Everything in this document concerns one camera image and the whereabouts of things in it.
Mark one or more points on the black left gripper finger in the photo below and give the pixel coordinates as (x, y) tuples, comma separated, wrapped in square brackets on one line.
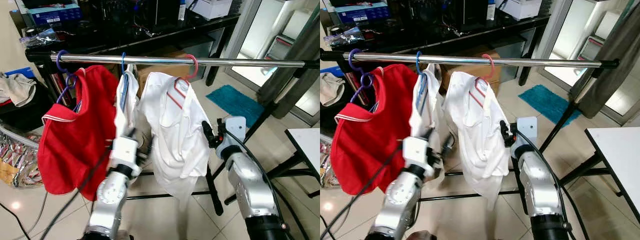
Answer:
[(429, 133), (132, 133), (448, 142), (148, 141)]

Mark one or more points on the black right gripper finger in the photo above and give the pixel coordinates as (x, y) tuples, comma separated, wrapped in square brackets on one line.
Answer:
[(504, 130), (207, 130)]

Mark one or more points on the red polo shirt white trim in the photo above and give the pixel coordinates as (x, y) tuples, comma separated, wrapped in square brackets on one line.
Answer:
[(75, 145), (370, 145)]

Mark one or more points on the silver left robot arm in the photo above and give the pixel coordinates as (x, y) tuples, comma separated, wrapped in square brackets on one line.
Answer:
[(400, 200), (112, 195)]

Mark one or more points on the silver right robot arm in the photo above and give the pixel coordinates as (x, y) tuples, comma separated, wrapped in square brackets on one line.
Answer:
[(540, 190), (250, 185)]

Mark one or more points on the pink plastic hanger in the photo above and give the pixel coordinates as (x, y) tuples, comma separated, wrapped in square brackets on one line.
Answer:
[(492, 67), (196, 67)]

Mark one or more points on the blue plastic hanger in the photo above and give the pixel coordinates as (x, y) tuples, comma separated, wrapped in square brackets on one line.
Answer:
[(418, 62), (123, 65)]

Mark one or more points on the white short sleeve shirt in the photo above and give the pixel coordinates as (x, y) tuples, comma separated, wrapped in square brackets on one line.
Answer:
[(175, 145), (475, 145)]

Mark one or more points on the teal floor mat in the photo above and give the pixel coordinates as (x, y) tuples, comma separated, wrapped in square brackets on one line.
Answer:
[(235, 102), (550, 102)]

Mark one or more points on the white table black legs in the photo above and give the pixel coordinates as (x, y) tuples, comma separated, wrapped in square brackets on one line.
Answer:
[(307, 142), (620, 150)]

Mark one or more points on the black suitcase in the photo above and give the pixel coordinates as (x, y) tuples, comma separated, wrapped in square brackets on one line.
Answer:
[(330, 117), (25, 115)]

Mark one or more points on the black desk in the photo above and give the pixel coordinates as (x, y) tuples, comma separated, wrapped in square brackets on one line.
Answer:
[(165, 30), (480, 30)]

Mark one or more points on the grey sliding glass door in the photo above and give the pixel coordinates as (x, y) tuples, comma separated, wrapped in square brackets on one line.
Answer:
[(555, 30), (245, 30)]

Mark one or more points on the beige cloth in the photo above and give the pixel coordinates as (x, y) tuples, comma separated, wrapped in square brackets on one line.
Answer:
[(17, 87), (331, 87)]

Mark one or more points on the dark grey curtain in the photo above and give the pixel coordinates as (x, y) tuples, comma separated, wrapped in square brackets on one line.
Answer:
[(295, 60), (615, 55)]

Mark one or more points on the blue flat box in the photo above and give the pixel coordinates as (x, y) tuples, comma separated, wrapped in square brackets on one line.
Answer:
[(20, 72), (327, 71)]

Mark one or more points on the white desktop device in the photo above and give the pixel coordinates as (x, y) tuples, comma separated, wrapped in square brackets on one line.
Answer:
[(522, 7), (212, 7)]

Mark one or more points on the clear plastic bag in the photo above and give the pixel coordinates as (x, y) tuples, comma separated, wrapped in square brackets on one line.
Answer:
[(345, 36), (40, 37)]

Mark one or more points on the blue carton box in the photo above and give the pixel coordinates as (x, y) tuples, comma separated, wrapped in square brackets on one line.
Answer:
[(55, 15), (362, 12)]

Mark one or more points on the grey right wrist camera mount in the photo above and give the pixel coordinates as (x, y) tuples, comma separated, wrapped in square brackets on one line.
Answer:
[(527, 127), (236, 127)]

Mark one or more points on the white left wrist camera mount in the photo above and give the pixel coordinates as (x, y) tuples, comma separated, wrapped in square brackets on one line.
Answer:
[(124, 150), (417, 150)]

